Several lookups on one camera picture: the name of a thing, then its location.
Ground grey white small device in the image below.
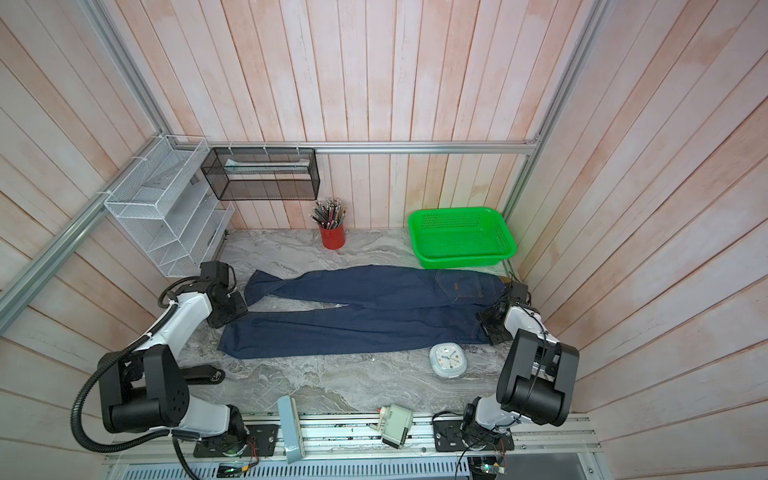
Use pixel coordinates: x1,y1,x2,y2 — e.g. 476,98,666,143
376,404,414,449

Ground red pencil cup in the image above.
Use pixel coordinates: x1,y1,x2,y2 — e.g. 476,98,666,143
320,224,346,250

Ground black mesh wall basket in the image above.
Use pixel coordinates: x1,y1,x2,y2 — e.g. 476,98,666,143
201,147,321,201

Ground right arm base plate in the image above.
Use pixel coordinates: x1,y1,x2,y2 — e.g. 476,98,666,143
432,417,515,453

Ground white alarm clock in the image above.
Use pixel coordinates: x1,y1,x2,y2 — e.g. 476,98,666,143
429,342,468,379

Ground light blue flat block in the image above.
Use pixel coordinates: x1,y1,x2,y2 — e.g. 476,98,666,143
277,395,305,464

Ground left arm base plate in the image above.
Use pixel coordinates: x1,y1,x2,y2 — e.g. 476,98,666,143
193,424,279,458

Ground dark blue denim trousers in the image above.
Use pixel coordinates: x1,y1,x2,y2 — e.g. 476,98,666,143
218,265,507,360

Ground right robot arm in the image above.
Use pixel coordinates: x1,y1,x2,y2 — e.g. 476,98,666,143
461,281,580,449

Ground green plastic basket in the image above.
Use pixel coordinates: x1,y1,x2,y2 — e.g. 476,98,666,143
408,207,517,269

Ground black stapler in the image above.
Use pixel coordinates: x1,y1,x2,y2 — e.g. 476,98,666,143
180,365,226,386

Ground coloured pencils bunch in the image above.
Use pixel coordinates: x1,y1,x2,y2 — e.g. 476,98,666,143
310,198,346,230

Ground aluminium frame rail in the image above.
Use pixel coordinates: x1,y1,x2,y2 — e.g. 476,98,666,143
206,140,538,155

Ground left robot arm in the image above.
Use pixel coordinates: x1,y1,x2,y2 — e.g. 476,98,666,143
97,261,247,439

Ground black corrugated cable hose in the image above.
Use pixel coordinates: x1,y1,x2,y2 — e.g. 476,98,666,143
69,275,205,480

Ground white wire mesh shelf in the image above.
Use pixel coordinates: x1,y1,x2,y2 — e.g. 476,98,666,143
105,135,235,278

